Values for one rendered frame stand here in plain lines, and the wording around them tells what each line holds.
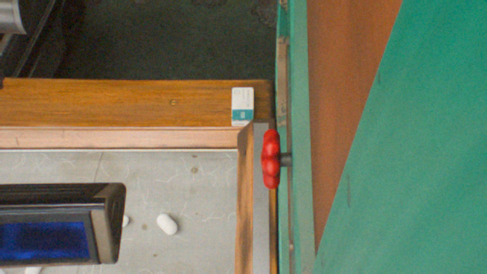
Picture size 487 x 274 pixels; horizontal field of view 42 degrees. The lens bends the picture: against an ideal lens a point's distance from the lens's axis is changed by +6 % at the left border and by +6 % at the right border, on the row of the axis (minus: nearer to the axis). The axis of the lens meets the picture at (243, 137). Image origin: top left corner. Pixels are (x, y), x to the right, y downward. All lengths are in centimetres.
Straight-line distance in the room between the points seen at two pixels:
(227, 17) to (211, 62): 17
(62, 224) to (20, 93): 50
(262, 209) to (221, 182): 16
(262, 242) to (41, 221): 31
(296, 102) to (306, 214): 8
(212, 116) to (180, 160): 9
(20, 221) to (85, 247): 6
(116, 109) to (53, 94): 10
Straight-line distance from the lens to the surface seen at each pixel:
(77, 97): 103
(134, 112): 100
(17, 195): 61
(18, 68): 172
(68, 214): 58
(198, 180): 96
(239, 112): 95
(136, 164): 99
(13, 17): 86
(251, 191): 82
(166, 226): 92
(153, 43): 198
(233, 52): 194
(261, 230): 80
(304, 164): 40
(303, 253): 38
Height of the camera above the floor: 164
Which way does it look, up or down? 66 degrees down
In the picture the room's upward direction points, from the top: 4 degrees counter-clockwise
